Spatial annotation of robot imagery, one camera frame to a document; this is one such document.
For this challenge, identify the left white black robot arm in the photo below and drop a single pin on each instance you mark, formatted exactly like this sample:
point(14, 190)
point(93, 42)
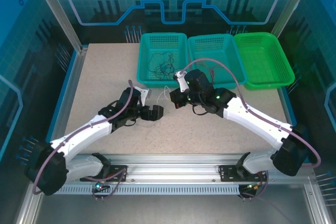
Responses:
point(84, 132)

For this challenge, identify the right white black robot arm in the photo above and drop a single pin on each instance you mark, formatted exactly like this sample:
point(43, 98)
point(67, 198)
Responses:
point(257, 121)

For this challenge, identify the teal plastic basket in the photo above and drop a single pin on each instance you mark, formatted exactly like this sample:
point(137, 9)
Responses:
point(223, 51)

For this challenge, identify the green plastic basket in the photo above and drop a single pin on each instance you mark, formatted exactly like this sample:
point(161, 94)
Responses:
point(262, 56)

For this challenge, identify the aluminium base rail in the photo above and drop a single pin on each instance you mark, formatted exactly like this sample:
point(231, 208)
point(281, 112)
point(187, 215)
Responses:
point(170, 166)

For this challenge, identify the aluminium table side rail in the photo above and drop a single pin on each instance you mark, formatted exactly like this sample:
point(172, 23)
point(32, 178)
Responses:
point(73, 66)
point(315, 197)

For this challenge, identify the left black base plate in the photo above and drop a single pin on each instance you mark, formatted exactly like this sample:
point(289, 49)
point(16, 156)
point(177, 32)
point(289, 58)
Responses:
point(118, 171)

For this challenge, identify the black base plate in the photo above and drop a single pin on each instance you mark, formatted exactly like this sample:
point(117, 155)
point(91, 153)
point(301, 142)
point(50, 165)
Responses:
point(118, 171)
point(227, 172)

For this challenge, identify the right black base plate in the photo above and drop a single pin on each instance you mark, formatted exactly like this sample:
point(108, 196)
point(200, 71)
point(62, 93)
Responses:
point(227, 172)

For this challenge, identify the aluminium frame post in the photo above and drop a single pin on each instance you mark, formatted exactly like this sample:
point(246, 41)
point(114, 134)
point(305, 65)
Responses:
point(57, 11)
point(294, 3)

